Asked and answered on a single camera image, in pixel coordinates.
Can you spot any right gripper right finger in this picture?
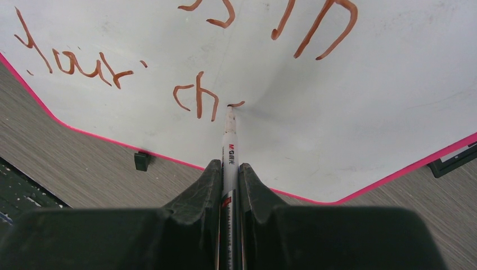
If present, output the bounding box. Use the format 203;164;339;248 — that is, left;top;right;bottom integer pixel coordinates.
238;163;447;269

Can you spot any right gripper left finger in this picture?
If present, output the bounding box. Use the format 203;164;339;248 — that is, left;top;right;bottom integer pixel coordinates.
1;160;222;269

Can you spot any white marker pen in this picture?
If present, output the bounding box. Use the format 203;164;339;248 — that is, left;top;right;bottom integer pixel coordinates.
219;105;243;269

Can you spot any pink framed whiteboard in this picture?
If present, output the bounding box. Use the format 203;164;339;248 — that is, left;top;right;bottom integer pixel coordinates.
1;1;476;203

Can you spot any metal whiteboard stand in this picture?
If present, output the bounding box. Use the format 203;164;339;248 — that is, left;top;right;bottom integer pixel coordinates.
134;151;152;172

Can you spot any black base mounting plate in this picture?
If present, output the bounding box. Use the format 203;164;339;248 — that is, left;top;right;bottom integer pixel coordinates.
1;158;70;224

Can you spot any black white checkerboard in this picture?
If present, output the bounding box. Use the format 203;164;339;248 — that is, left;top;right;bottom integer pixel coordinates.
427;142;476;178

